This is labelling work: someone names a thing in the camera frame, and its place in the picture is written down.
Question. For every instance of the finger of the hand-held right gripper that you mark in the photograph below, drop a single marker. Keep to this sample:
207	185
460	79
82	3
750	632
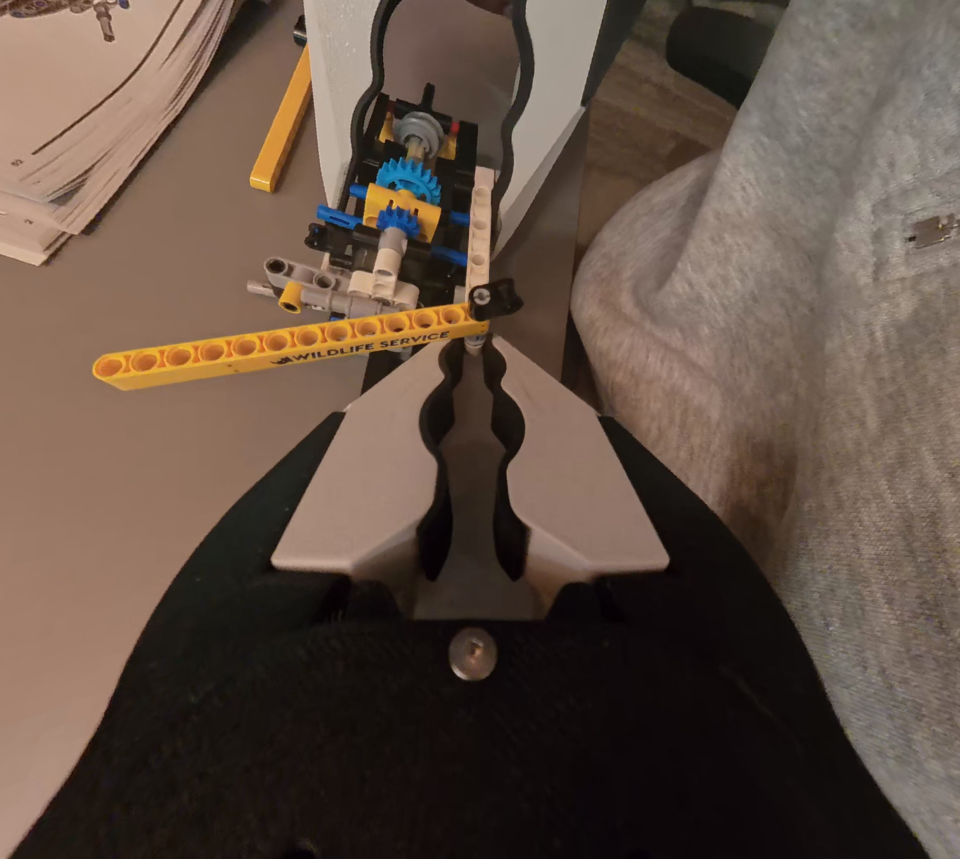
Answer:
345	11
570	49

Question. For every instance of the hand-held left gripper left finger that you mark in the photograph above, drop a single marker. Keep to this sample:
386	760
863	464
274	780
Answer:
360	491

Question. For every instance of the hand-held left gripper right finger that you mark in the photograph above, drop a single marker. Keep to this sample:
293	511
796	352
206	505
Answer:
585	499

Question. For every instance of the printed yellow lego beam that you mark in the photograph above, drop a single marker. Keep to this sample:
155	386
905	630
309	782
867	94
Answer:
225	353

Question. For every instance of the lego gear model assembly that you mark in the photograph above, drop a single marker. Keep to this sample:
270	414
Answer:
409	199

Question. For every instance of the plain yellow lego beam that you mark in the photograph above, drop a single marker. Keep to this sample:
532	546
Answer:
285	124

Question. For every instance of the lego instruction booklet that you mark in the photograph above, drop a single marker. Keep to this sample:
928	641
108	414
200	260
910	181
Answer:
112	49

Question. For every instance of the person in grey sweater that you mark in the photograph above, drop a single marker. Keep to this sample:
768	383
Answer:
810	349

